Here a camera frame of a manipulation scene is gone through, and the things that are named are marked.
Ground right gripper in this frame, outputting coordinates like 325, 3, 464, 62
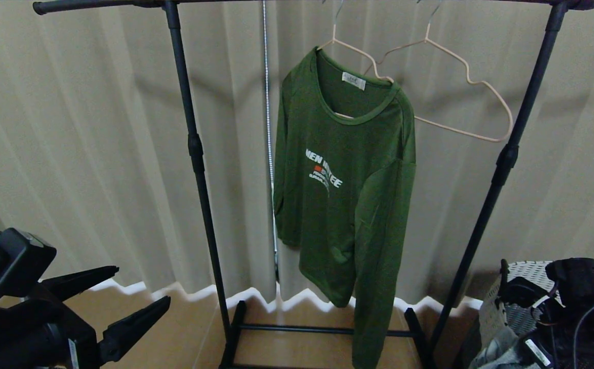
517, 307, 575, 369

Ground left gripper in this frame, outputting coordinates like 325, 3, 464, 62
0, 265, 172, 369

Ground pale grey shorts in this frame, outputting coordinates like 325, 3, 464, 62
468, 328, 528, 369

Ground green printed T-shirt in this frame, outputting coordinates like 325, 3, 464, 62
273, 47, 417, 369

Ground pink clothes hanger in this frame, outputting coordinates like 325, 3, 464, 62
363, 0, 514, 143
317, 0, 395, 119

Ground white laundry basket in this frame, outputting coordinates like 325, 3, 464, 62
476, 260, 594, 369

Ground black clothes rack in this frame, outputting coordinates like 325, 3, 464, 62
33, 0, 594, 369

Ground beige curtain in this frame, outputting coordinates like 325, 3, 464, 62
0, 0, 594, 311

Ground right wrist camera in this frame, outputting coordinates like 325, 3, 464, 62
497, 276, 551, 311

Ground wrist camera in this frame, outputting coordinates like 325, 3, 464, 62
0, 228, 57, 311
497, 276, 551, 311

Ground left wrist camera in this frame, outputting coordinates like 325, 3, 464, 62
0, 228, 57, 311

